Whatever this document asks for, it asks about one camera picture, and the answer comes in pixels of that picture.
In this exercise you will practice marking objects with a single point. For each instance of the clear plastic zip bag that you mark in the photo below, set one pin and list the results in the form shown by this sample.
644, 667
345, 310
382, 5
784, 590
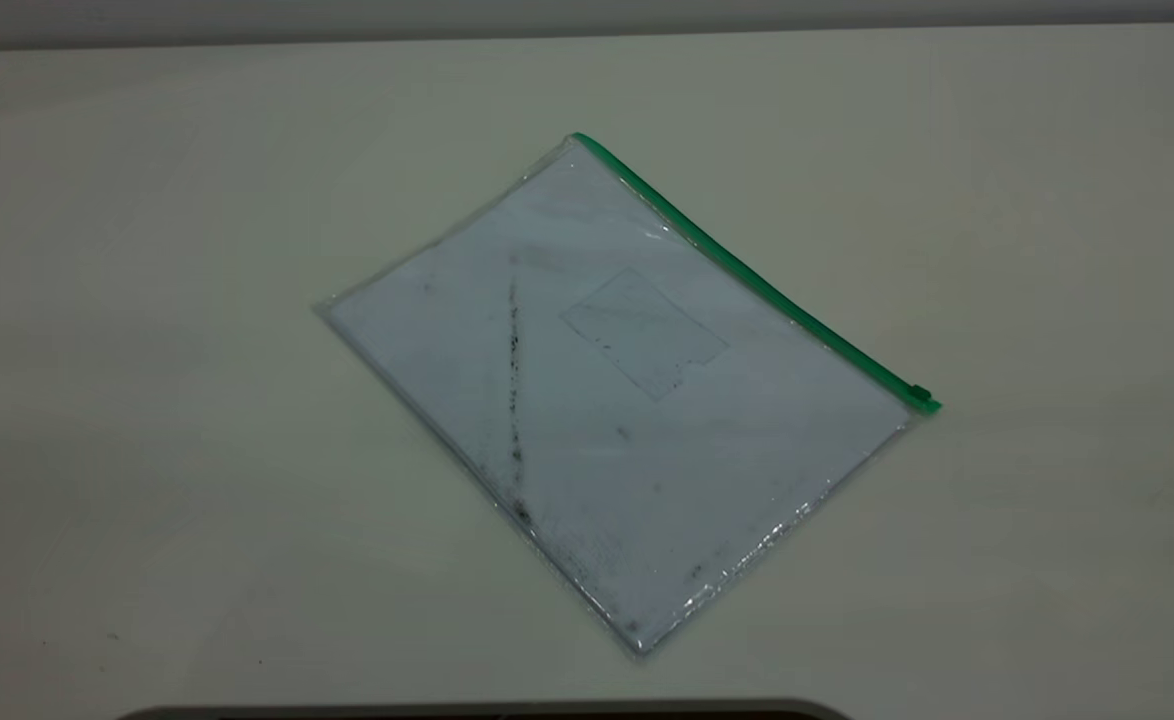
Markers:
627, 400

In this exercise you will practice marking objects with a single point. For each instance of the green zipper slider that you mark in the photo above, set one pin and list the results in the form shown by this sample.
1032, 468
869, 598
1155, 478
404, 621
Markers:
919, 392

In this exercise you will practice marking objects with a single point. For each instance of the dark grey rounded base rim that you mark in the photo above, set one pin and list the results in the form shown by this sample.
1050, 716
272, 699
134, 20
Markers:
487, 711

